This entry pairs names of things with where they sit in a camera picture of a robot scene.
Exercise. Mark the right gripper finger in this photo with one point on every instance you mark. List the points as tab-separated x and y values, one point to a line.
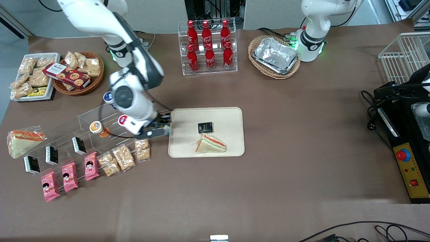
161	125
164	118

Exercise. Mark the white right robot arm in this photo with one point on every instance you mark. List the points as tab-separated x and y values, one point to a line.
97	16

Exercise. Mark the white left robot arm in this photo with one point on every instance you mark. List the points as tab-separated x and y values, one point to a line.
314	40

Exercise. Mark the red gum bottle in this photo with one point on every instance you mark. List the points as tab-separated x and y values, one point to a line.
123	120

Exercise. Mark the black gum box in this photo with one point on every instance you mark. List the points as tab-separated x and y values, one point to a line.
79	146
31	165
205	127
51	155

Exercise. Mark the blue gum bottle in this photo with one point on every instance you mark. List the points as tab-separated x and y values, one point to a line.
108	97

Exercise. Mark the orange gum bottle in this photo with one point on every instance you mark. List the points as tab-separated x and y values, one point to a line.
97	128

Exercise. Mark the beige plastic tray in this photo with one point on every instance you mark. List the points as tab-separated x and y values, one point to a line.
228	134

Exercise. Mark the steel machine tray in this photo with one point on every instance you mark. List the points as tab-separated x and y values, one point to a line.
421	126

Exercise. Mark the wrapped triangle sandwich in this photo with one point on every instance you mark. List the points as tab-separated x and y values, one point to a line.
22	143
210	145

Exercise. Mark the red cola bottle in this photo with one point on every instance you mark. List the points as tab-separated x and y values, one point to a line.
192	60
228	57
206	33
225	32
210	59
192	33

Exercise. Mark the clear acrylic bottle rack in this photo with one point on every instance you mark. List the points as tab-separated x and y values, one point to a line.
216	71

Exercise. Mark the dark brown wicker basket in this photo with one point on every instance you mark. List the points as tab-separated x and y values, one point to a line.
95	82

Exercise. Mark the pink snack packet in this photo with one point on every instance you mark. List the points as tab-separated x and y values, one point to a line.
91	166
50	186
70	177

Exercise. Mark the white connector box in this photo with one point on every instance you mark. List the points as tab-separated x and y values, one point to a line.
144	42

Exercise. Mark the clear acrylic stepped stand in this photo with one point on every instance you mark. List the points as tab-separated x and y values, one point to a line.
67	134

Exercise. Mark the red cookie box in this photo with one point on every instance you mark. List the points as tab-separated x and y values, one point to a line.
67	75

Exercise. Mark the light wicker basket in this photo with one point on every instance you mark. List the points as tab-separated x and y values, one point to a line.
255	65

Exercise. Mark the white plastic bin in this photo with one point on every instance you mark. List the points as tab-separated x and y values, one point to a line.
56	57

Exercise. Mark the yellow snack packet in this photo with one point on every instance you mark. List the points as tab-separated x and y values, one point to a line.
37	91

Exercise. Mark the small silver device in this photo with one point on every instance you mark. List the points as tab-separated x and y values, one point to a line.
219	238

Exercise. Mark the stacked foil containers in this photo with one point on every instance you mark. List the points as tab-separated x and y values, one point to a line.
275	55

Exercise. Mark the dark metal bar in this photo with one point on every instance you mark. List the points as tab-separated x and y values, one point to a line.
11	26

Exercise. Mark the black sealing machine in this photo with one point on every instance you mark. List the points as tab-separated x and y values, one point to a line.
403	134

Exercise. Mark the red emergency stop button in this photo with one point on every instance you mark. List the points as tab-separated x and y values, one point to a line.
402	155

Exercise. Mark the grey equipment rack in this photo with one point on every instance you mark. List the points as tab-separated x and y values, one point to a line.
408	8

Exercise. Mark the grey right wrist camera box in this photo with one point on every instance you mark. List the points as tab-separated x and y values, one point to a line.
151	133

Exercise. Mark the red rocker switch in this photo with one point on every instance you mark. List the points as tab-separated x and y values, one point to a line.
414	183

